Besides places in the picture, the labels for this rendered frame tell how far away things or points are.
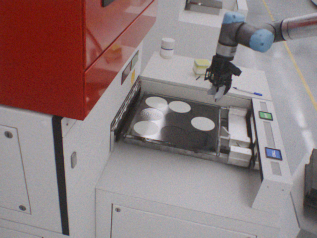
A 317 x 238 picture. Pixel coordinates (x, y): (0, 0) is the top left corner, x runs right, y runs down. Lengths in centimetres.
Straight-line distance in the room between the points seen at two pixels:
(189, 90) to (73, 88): 91
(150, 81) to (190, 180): 56
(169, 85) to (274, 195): 71
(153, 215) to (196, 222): 15
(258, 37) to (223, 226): 64
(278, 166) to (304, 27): 47
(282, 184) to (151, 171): 45
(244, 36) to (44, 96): 71
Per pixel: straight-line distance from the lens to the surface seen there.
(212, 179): 119
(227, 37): 118
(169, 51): 172
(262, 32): 112
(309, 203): 125
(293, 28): 119
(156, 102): 143
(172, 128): 126
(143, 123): 127
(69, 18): 60
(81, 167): 90
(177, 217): 111
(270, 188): 108
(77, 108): 67
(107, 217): 120
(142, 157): 122
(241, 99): 151
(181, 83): 149
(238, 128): 140
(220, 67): 121
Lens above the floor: 161
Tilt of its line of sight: 33 degrees down
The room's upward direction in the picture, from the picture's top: 8 degrees clockwise
